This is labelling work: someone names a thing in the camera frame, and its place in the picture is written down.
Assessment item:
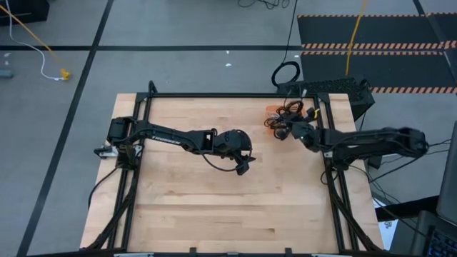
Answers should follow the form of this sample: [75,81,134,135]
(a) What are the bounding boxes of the black hanging power cable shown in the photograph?
[270,0,302,89]

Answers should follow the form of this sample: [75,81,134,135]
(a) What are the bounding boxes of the black computer tower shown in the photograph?
[276,76,376,121]

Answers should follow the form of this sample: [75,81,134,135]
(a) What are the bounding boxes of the black box on floor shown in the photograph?
[0,0,51,27]

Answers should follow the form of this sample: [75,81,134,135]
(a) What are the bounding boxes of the white paper sheet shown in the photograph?
[377,218,398,251]

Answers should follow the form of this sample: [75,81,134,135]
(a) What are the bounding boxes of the black aluminium table frame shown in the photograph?
[80,80,386,257]

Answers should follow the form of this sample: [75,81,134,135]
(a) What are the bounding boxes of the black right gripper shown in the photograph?
[273,120,319,153]

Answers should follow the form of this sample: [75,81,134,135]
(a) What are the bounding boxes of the yellow hanging power cable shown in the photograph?
[344,0,369,76]

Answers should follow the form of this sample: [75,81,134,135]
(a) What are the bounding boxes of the white floor cable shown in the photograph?
[4,0,64,81]

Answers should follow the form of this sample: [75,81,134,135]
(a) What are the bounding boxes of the orange plastic tray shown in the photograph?
[265,104,308,136]

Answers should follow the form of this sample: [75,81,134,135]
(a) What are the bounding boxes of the silver table clamp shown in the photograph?
[94,143,119,160]

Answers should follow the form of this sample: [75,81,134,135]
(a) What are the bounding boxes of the tangled black floor cables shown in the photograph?
[236,0,291,11]

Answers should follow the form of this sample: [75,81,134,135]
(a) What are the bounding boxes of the grey computer monitor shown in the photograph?
[436,120,457,226]

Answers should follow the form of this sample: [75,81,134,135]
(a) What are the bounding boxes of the large black USB-C cable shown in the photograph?
[200,148,251,173]

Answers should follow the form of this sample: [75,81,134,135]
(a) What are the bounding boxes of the black hazard-striped floor mat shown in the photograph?
[296,12,457,95]

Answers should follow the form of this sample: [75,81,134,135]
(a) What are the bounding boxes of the black keyboard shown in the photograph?
[426,228,457,257]

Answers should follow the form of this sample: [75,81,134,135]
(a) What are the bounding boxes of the yellow floor cable with plug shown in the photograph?
[0,4,71,81]

